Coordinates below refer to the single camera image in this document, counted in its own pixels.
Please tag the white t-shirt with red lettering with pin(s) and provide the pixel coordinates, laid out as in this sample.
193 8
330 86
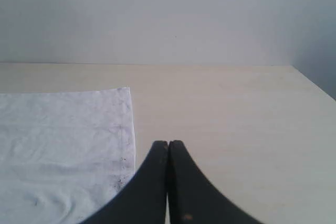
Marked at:
64 155

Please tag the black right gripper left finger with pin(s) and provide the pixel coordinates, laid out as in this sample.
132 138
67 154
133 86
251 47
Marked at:
143 198

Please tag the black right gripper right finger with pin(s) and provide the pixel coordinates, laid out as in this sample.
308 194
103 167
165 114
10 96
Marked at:
192 197

